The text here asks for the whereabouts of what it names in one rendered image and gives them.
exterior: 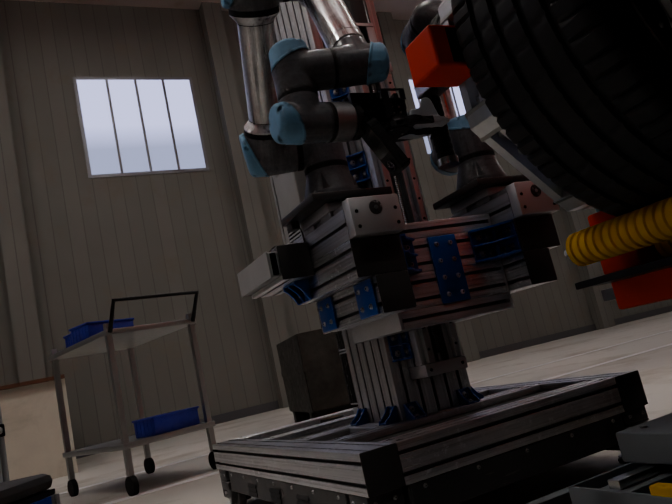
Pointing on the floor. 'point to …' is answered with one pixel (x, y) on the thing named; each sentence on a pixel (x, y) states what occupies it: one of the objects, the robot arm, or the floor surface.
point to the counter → (34, 428)
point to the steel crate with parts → (313, 375)
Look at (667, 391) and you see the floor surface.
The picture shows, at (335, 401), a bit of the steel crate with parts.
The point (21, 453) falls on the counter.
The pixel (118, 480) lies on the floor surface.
